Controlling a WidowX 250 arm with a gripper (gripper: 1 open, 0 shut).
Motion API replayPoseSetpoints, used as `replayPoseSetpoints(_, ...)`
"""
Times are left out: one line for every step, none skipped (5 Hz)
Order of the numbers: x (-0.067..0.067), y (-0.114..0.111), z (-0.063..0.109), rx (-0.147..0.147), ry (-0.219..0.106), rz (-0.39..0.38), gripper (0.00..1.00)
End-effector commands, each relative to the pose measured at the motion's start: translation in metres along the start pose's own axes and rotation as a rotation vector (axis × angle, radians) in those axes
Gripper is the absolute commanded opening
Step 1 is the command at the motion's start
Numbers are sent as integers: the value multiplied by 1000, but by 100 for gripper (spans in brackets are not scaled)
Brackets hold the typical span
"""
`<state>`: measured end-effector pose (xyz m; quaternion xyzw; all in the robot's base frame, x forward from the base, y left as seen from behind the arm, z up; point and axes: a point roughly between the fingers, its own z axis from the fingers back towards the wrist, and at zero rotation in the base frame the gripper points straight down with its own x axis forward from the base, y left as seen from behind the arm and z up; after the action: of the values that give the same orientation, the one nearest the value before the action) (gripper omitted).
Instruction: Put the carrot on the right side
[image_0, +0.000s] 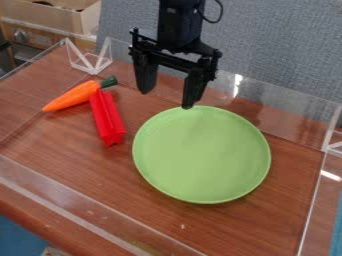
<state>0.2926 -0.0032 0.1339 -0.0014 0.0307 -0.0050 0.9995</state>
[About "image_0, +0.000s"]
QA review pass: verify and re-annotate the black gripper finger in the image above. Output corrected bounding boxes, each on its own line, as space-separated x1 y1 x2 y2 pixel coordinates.
133 57 159 94
181 71 205 109

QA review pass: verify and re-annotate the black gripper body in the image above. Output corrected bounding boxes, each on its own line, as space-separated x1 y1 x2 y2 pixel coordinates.
129 0 223 82

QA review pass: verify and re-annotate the orange toy carrot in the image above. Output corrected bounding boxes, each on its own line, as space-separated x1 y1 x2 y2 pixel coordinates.
42 76 117 112

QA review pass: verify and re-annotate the green round plate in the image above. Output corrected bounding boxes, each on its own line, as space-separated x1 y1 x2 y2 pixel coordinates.
132 106 271 204

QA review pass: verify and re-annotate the cardboard box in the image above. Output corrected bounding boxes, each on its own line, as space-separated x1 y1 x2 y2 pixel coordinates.
0 0 101 34

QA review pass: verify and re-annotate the wooden shelf with knob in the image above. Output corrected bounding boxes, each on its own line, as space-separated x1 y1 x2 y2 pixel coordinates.
0 17 96 52

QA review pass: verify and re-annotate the clear acrylic triangle bracket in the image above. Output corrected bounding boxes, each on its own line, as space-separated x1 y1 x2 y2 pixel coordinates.
65 37 112 75

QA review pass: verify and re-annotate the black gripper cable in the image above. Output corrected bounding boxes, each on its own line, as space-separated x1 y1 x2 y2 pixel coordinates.
196 0 224 25

